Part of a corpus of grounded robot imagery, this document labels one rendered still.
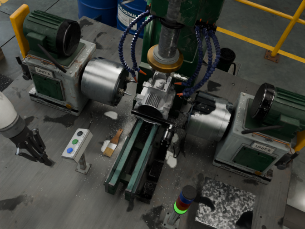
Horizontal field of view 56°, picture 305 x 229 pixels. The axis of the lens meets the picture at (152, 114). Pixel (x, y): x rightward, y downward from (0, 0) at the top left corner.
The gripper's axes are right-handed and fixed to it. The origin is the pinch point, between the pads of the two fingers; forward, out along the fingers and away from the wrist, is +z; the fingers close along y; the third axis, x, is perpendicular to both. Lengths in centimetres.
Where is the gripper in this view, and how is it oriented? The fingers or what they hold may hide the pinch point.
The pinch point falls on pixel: (44, 159)
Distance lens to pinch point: 129.9
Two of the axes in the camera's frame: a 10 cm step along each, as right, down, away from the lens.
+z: 2.7, 6.6, 7.0
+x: -9.1, -0.7, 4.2
